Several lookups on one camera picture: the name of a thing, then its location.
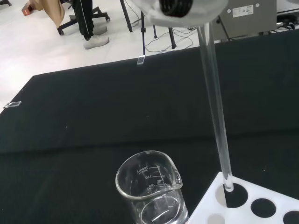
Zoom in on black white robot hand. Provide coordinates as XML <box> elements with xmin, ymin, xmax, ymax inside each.
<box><xmin>132</xmin><ymin>0</ymin><xmax>230</xmax><ymax>28</ymax></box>

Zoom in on white test tube rack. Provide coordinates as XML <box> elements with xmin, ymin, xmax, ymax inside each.
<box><xmin>186</xmin><ymin>171</ymin><xmax>299</xmax><ymax>224</ymax></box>

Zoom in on black tripod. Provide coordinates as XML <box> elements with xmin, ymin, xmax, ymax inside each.
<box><xmin>120</xmin><ymin>0</ymin><xmax>176</xmax><ymax>57</ymax></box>

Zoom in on grey metal box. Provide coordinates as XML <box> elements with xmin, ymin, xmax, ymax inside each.
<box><xmin>214</xmin><ymin>0</ymin><xmax>278</xmax><ymax>43</ymax></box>

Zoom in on black bench cloth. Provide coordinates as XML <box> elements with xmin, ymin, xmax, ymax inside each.
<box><xmin>0</xmin><ymin>29</ymin><xmax>299</xmax><ymax>224</ymax></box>

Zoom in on black office chair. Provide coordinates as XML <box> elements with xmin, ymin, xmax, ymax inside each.
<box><xmin>57</xmin><ymin>0</ymin><xmax>111</xmax><ymax>36</ymax></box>

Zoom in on tan fabric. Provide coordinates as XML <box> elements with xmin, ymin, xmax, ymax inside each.
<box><xmin>29</xmin><ymin>0</ymin><xmax>65</xmax><ymax>29</ymax></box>

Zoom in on small orange box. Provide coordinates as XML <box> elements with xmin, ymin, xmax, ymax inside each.
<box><xmin>21</xmin><ymin>3</ymin><xmax>34</xmax><ymax>16</ymax></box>

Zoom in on clear glass beaker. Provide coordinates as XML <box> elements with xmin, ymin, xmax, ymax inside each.
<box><xmin>115</xmin><ymin>150</ymin><xmax>190</xmax><ymax>224</ymax></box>

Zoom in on black floor cables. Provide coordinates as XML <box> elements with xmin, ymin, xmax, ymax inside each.
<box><xmin>130</xmin><ymin>14</ymin><xmax>194</xmax><ymax>53</ymax></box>

